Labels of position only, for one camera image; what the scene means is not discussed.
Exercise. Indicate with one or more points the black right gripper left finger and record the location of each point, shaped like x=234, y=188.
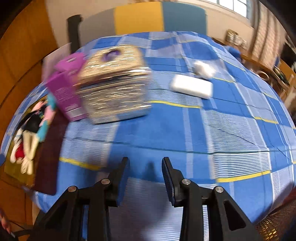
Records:
x=64, y=220

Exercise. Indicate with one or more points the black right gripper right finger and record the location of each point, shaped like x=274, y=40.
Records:
x=226, y=220

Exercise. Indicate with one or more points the blue plaid bed sheet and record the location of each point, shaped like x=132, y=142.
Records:
x=242, y=139

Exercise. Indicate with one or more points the purple cardboard box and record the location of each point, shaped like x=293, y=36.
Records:
x=62, y=83

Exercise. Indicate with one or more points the white foam sponge block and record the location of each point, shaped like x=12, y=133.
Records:
x=192, y=86

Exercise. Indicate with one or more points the ornate gold tissue box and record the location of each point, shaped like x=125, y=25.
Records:
x=113, y=84

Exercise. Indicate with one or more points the wooden desk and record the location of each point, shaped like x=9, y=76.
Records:
x=286, y=92

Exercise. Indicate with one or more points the clear packets on desk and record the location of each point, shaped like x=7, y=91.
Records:
x=234, y=38

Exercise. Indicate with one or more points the floral beige curtain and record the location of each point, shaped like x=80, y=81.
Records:
x=269, y=35

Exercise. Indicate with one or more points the tricolour padded headboard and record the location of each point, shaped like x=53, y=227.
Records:
x=143, y=17

